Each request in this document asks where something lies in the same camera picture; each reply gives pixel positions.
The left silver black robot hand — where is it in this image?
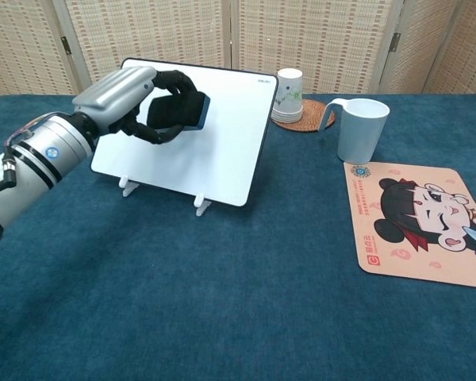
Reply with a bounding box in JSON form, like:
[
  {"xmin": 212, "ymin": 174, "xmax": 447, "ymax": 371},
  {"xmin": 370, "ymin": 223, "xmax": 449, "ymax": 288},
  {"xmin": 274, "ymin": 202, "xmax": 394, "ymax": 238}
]
[{"xmin": 71, "ymin": 67, "xmax": 198, "ymax": 147}]

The black and blue eraser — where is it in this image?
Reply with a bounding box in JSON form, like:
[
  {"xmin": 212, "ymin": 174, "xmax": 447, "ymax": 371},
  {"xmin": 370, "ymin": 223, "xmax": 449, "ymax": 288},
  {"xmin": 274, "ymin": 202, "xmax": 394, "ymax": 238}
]
[{"xmin": 145, "ymin": 90, "xmax": 212, "ymax": 132}]

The white whiteboard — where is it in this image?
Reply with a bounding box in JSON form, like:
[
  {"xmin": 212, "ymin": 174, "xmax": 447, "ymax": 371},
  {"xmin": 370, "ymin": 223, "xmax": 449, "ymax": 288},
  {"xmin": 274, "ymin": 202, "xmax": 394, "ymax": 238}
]
[{"xmin": 90, "ymin": 58, "xmax": 279, "ymax": 208}]

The woven bamboo folding screen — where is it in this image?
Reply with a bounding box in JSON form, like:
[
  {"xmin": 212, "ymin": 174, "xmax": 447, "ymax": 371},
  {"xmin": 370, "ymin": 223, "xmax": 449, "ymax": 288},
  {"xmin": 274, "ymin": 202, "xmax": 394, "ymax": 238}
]
[{"xmin": 0, "ymin": 0, "xmax": 476, "ymax": 102}]

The white plastic board stand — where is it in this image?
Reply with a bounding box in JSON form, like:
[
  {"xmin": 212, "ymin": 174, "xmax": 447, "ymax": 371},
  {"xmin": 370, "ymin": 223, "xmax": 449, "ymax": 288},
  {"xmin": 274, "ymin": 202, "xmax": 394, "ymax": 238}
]
[{"xmin": 117, "ymin": 175, "xmax": 213, "ymax": 217}]

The stack of floral paper cups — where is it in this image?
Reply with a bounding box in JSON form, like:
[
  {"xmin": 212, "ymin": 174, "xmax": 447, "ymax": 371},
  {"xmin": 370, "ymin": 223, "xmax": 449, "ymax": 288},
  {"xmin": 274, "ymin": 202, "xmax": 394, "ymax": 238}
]
[{"xmin": 271, "ymin": 67, "xmax": 305, "ymax": 123}]

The round woven rattan coaster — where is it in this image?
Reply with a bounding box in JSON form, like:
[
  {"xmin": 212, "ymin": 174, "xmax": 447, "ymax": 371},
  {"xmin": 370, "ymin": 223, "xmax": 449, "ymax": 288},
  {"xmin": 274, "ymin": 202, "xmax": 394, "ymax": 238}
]
[{"xmin": 270, "ymin": 98, "xmax": 336, "ymax": 134}]

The blue fabric tablecloth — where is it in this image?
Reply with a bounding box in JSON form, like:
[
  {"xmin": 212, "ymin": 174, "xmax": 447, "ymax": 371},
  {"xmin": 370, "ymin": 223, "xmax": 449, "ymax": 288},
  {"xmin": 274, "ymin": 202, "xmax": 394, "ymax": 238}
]
[{"xmin": 0, "ymin": 93, "xmax": 476, "ymax": 381}]

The cartoon girl mouse pad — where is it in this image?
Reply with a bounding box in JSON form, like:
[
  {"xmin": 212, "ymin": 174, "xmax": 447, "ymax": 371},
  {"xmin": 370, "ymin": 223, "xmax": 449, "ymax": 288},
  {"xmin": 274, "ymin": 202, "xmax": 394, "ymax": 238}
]
[{"xmin": 344, "ymin": 160, "xmax": 476, "ymax": 290}]

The light blue handled mug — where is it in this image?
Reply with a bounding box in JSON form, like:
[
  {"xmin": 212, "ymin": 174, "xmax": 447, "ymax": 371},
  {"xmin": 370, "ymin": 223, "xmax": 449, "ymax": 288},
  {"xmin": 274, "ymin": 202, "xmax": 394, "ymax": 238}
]
[{"xmin": 321, "ymin": 98, "xmax": 390, "ymax": 164}]

